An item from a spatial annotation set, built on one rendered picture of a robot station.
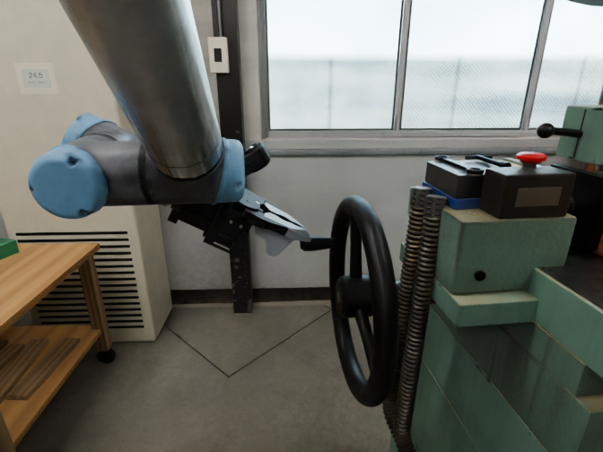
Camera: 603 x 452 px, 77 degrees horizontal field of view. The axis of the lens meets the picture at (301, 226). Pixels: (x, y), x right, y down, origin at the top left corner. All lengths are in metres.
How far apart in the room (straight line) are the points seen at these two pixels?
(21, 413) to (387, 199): 1.59
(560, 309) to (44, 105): 1.61
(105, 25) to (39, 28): 1.41
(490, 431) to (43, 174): 0.64
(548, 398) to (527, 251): 0.16
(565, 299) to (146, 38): 0.44
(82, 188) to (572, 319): 0.51
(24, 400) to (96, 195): 1.16
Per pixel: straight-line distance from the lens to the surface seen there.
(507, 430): 0.62
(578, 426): 0.51
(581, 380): 0.49
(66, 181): 0.45
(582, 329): 0.47
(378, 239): 0.44
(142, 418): 1.59
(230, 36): 1.69
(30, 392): 1.54
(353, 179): 1.82
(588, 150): 0.62
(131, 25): 0.26
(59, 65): 1.64
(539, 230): 0.49
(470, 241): 0.45
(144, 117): 0.33
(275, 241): 0.58
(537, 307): 0.51
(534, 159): 0.48
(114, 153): 0.46
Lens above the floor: 1.10
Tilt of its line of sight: 21 degrees down
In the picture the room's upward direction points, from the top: straight up
